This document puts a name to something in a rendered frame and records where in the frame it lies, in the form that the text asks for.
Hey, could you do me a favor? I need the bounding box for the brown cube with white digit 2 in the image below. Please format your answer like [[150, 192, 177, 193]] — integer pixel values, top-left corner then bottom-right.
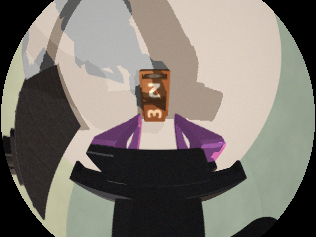
[[141, 74, 167, 101]]

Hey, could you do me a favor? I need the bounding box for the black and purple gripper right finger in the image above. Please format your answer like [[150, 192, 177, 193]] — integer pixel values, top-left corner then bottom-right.
[[174, 113, 226, 162]]

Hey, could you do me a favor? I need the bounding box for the brown cube with white digit 3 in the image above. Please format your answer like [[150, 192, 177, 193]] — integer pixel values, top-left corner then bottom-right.
[[143, 101, 166, 122]]

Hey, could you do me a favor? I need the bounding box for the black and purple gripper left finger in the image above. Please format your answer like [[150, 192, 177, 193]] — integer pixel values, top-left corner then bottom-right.
[[91, 114, 142, 149]]

